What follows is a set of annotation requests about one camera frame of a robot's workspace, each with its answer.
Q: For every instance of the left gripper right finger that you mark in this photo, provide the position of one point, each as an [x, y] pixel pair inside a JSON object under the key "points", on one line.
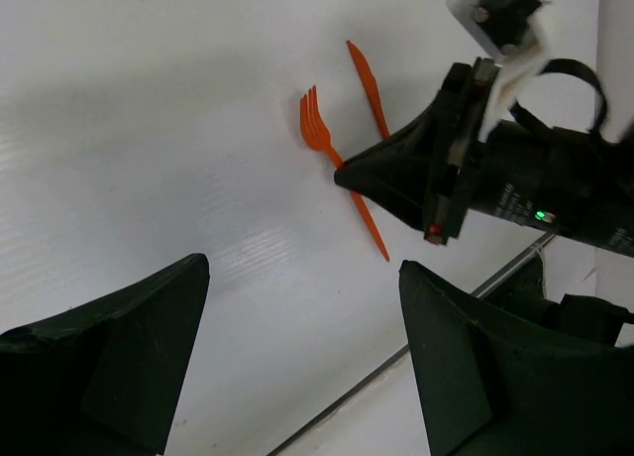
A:
{"points": [[492, 383]]}

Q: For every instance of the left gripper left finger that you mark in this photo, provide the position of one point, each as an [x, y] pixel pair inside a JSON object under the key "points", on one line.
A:
{"points": [[105, 377]]}

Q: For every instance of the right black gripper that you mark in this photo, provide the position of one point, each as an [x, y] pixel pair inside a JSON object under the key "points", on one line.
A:
{"points": [[425, 174]]}

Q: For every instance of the orange fork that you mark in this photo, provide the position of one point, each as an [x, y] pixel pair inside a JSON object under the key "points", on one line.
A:
{"points": [[317, 137]]}

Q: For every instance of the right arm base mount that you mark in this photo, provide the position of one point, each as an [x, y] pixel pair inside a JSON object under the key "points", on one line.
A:
{"points": [[586, 317]]}

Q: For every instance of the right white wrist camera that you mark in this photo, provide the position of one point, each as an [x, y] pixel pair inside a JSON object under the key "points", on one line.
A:
{"points": [[513, 36]]}

